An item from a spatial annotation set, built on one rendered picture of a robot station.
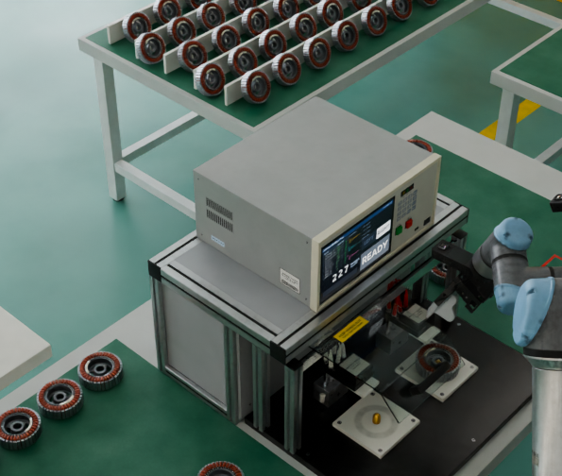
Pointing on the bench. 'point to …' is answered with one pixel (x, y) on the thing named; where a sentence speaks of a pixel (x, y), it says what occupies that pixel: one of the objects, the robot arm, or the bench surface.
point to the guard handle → (430, 379)
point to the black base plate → (435, 437)
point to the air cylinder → (329, 390)
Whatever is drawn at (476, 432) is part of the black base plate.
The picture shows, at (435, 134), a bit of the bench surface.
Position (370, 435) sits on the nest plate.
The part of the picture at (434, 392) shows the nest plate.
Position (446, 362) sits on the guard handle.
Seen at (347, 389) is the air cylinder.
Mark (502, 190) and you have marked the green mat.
